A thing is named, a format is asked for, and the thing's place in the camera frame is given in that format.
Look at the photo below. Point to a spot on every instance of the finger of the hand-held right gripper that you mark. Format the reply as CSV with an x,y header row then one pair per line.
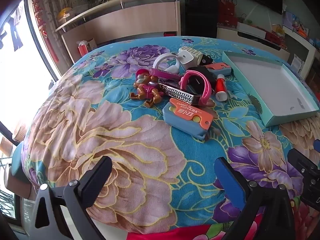
x,y
310,177
317,146

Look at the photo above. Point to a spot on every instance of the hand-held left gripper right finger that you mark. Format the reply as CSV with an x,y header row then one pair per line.
x,y
228,182

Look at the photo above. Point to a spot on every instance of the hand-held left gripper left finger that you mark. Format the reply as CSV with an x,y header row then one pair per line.
x,y
100,175

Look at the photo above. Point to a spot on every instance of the teal shallow cardboard box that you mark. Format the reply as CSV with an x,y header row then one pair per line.
x,y
270,87

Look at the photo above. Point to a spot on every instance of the orange and blue toy knife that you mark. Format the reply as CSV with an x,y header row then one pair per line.
x,y
185,115

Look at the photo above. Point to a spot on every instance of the red tube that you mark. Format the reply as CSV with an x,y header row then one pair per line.
x,y
220,85

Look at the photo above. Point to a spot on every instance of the pink oval case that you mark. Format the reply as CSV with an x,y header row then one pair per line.
x,y
208,86

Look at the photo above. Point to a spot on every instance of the pup toy figure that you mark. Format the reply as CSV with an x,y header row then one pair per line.
x,y
147,87

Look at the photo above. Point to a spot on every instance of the gold patterned harmonica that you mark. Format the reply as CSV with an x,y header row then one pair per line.
x,y
175,93

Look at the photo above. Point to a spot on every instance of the black charger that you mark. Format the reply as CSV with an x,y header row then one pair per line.
x,y
212,76

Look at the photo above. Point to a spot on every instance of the salmon and blue toy knife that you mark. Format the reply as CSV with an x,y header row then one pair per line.
x,y
217,67

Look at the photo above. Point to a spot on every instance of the magenta plastic bar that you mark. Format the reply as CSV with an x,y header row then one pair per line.
x,y
162,73

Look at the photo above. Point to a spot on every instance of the black toy car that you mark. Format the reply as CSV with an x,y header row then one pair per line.
x,y
206,59

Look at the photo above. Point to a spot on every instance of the white smartwatch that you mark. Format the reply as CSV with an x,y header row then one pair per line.
x,y
160,58

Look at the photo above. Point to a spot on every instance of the white charger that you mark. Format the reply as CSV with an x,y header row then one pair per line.
x,y
185,57

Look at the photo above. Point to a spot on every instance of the cream plastic comb guard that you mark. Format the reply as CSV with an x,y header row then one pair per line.
x,y
191,51

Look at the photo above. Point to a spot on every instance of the floral blanket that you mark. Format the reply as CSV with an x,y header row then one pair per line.
x,y
100,130

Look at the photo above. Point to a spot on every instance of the red floral cloth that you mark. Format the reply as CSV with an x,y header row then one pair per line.
x,y
175,233

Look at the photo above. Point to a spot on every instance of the teal padded seat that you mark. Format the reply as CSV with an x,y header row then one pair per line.
x,y
21,165

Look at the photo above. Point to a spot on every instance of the white printed paper sheet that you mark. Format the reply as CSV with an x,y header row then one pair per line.
x,y
297,62

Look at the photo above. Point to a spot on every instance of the white desk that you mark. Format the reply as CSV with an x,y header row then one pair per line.
x,y
312,52

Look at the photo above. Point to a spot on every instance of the red flat box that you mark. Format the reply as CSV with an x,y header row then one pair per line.
x,y
275,37

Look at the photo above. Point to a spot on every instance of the yellow cardboard box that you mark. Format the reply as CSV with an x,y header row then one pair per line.
x,y
278,29

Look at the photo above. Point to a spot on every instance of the red paper bag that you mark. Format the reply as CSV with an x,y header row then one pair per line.
x,y
82,50

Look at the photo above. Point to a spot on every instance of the white flat box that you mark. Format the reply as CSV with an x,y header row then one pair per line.
x,y
250,28

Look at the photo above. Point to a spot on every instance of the cream television stand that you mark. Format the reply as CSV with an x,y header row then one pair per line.
x,y
230,33

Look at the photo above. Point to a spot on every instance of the green small basket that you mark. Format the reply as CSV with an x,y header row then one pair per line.
x,y
246,20

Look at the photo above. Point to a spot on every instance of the red gift box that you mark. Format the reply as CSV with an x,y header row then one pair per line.
x,y
227,21

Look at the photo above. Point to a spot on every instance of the wooden bar counter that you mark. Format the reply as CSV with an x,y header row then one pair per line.
x,y
130,20

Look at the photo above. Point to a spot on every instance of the yellow lidded container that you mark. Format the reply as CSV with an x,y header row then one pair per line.
x,y
65,13

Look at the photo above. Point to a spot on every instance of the black water dispenser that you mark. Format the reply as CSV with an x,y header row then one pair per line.
x,y
200,17

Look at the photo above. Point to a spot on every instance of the red hanging knot decoration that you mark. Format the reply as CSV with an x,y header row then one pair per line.
x,y
41,17

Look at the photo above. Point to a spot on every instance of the red gift bag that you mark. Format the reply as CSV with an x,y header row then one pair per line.
x,y
226,5

